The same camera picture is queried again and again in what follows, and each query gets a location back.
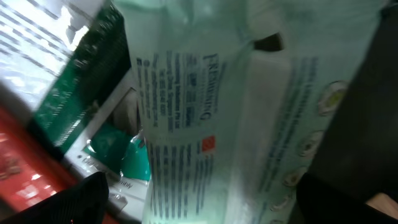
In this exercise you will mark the green box with label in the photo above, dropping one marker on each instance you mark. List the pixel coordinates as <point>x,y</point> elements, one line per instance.
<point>95,68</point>

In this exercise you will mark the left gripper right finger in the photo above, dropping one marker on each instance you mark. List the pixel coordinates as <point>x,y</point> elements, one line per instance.
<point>321,203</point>

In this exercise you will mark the mint green wipes pack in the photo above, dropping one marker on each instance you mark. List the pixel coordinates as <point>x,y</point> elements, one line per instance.
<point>235,98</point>

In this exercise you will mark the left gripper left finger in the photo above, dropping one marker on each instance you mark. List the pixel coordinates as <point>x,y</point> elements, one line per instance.
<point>84,203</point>

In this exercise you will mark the red packet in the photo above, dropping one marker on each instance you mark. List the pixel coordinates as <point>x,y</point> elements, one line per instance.
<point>29,174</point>

